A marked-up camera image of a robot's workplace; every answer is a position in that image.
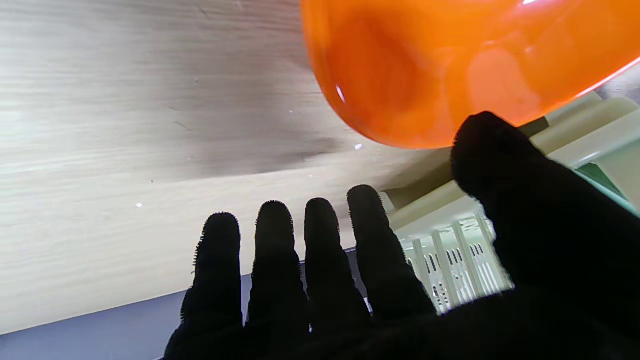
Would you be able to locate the pale green plastic dish rack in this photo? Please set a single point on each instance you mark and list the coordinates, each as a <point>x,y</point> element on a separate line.
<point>435,205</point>

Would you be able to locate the orange plastic bowl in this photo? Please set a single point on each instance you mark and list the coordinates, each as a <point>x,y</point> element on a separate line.
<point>425,65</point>

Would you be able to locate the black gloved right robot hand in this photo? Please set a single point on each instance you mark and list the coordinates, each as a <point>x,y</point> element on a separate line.
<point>550,280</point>

